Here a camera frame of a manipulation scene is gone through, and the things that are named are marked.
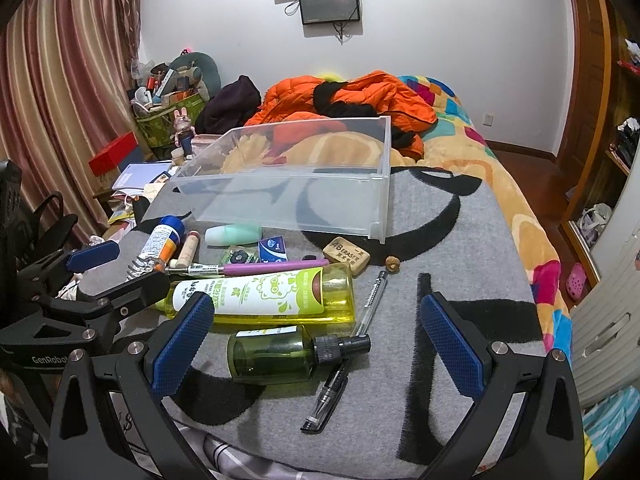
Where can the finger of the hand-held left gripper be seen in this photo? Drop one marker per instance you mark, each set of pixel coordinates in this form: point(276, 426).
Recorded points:
point(92, 255)
point(142, 290)

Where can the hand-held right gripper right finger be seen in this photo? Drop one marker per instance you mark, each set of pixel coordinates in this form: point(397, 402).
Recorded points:
point(452, 345)

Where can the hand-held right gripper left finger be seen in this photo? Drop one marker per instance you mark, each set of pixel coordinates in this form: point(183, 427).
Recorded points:
point(182, 345)

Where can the white tube with blue cap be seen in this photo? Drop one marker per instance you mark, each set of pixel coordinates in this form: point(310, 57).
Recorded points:
point(160, 242)

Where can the clear ballpoint pen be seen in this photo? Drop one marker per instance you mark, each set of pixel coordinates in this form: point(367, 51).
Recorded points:
point(372, 305)

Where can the green spray bottle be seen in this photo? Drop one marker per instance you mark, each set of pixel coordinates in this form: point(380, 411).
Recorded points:
point(272, 355)

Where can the yellow liquid bottle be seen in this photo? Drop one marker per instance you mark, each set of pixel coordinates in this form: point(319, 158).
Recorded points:
point(280, 297)

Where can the black gel pen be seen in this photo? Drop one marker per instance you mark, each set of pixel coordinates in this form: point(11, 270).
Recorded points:
point(327, 397)

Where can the clear plastic storage bin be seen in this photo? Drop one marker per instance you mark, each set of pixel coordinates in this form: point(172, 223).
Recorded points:
point(300, 195)

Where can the black office chair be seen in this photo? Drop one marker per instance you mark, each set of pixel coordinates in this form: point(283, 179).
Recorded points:
point(50, 220)

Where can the beige lip balm tube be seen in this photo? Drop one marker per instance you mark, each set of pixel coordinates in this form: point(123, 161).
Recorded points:
point(187, 251)

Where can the pile of papers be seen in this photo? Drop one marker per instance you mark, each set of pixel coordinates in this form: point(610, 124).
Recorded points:
point(140, 175)

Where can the green blister pack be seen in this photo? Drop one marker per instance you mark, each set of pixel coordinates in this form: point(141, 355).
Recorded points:
point(239, 257)

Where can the small brown nut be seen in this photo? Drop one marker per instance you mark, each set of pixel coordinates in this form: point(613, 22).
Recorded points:
point(392, 262)

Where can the red box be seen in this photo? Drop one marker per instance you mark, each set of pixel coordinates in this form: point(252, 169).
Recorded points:
point(115, 152)

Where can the grey patterned blanket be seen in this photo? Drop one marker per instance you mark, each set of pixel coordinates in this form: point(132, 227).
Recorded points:
point(450, 240)

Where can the mint green roll-on bottle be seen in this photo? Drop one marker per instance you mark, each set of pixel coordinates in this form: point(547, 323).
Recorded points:
point(232, 234)

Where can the blue toothpaste box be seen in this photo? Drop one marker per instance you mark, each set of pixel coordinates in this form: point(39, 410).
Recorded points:
point(272, 250)

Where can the wooden eraser block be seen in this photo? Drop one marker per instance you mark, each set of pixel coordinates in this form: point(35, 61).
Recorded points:
point(347, 255)

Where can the pink clog shoe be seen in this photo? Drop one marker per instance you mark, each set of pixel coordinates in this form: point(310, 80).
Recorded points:
point(576, 280)

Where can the green storage bag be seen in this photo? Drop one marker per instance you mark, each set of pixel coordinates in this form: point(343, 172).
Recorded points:
point(155, 127)

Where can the colourful printed blanket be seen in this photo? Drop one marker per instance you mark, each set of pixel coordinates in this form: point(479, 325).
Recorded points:
point(515, 210)

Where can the bunny figurine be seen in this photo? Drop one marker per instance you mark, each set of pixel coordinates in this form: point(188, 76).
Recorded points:
point(183, 127)

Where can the striped pink curtain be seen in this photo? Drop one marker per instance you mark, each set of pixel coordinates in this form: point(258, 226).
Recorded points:
point(65, 85)

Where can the white shoes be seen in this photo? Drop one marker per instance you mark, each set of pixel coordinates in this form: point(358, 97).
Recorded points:
point(595, 220)

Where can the dark purple garment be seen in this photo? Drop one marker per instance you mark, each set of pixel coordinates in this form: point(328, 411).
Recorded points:
point(230, 105)

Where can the grey-green neck pillow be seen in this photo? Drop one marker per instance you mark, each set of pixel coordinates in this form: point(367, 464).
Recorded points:
point(205, 67)

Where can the orange down jacket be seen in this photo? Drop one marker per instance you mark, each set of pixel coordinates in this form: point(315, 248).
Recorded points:
point(380, 95)

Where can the black cloth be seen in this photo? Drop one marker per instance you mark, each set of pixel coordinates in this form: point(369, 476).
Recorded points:
point(340, 97)

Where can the wooden wardrobe shelf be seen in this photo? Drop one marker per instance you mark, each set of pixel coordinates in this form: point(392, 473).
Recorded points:
point(592, 85)

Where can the wall socket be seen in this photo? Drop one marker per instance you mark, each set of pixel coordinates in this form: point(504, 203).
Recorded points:
point(488, 120)

